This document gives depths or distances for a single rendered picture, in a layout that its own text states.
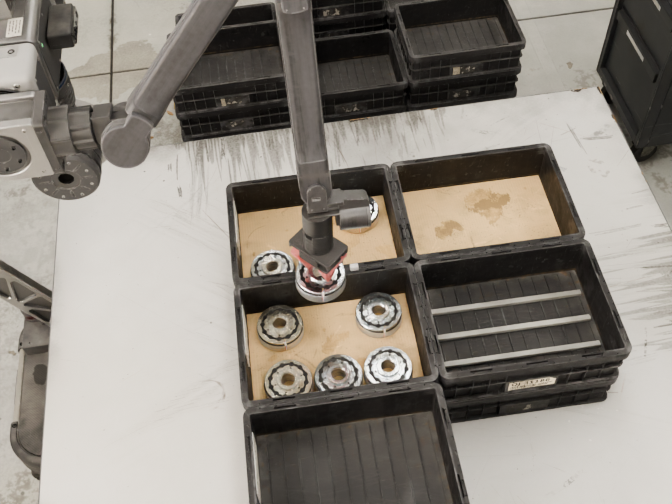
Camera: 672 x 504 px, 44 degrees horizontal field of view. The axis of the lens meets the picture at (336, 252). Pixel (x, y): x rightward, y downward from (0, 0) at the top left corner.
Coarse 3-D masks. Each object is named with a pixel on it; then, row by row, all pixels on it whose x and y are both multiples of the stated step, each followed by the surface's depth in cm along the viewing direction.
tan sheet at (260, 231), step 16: (288, 208) 206; (384, 208) 205; (240, 224) 203; (256, 224) 203; (272, 224) 203; (288, 224) 203; (384, 224) 202; (240, 240) 200; (256, 240) 200; (272, 240) 200; (288, 240) 200; (352, 240) 199; (368, 240) 199; (384, 240) 199; (352, 256) 196; (368, 256) 196; (384, 256) 196
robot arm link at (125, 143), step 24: (192, 0) 128; (216, 0) 126; (192, 24) 127; (216, 24) 128; (168, 48) 129; (192, 48) 129; (168, 72) 131; (144, 96) 133; (168, 96) 133; (120, 120) 134; (144, 120) 133; (120, 144) 134; (144, 144) 135
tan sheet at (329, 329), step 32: (256, 320) 186; (320, 320) 186; (352, 320) 186; (256, 352) 182; (288, 352) 181; (320, 352) 181; (352, 352) 181; (416, 352) 180; (256, 384) 177; (288, 384) 176
